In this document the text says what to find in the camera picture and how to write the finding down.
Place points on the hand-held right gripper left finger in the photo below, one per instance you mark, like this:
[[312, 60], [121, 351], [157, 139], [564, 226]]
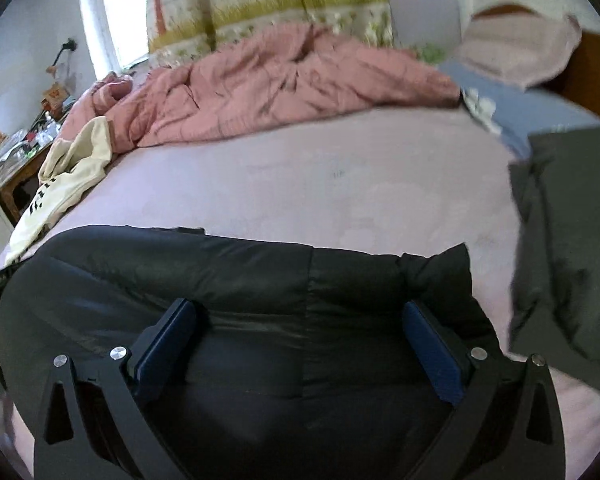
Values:
[[162, 347]]

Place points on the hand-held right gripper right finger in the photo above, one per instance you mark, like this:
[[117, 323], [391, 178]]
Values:
[[435, 352]]

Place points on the black puffer jacket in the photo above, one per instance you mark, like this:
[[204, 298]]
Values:
[[280, 320]]

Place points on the wooden desk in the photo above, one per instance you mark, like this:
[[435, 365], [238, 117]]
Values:
[[22, 180]]

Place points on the cream printed shirt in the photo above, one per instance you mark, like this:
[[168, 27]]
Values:
[[75, 170]]

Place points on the grey-green garment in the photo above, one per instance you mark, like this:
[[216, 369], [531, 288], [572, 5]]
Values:
[[570, 240]]

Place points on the orange box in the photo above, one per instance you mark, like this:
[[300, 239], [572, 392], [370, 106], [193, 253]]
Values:
[[55, 99]]

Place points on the bed with pink sheet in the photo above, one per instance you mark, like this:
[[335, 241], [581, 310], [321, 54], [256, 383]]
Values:
[[330, 185]]

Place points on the desk lamp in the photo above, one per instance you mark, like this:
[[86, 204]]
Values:
[[62, 55]]

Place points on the white floral cloth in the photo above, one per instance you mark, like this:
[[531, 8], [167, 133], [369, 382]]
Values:
[[482, 107]]

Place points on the blue pillow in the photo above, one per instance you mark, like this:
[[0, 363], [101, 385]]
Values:
[[535, 110]]

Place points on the pink quilt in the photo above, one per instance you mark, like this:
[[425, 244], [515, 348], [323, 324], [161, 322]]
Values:
[[280, 95]]

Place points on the window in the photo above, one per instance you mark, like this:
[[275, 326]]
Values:
[[117, 15]]

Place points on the pink pillow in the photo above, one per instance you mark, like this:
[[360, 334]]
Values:
[[515, 47]]

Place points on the wooden headboard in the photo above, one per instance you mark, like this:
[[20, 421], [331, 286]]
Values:
[[597, 75]]

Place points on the floral curtain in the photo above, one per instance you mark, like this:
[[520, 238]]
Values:
[[270, 5]]

